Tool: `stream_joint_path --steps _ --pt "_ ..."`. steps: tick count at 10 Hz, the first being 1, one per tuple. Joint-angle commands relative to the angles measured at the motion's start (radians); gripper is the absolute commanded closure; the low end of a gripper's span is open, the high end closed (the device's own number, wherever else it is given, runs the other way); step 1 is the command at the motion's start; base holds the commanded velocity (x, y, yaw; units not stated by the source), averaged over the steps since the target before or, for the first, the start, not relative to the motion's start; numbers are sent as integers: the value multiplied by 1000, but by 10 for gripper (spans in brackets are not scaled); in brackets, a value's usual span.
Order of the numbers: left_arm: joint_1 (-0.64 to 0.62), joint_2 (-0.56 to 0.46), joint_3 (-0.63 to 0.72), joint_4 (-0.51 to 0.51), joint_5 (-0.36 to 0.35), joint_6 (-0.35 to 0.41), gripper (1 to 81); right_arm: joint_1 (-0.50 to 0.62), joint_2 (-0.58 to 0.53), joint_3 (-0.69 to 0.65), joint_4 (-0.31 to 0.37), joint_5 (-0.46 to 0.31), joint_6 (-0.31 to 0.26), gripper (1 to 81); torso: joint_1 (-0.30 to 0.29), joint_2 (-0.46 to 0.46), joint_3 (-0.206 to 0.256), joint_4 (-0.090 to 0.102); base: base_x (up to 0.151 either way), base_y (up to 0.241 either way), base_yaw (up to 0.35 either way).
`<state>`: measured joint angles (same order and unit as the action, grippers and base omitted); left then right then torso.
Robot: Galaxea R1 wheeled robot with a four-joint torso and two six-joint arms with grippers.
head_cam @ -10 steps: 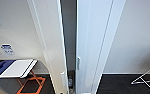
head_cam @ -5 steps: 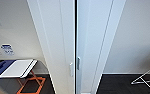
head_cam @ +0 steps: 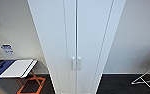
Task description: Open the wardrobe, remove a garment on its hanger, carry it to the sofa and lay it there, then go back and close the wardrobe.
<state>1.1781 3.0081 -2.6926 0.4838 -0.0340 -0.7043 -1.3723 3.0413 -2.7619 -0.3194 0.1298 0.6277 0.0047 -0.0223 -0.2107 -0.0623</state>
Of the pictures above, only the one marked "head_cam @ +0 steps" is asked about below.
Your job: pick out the white wardrobe door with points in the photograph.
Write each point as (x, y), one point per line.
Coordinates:
(94, 33)
(54, 33)

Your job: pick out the white wardrobe carcass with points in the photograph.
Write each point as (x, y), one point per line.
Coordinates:
(117, 20)

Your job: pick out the orange folding stand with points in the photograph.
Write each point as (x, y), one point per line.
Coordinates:
(34, 80)

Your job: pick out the white flat board dark edge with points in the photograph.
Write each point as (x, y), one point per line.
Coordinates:
(19, 67)

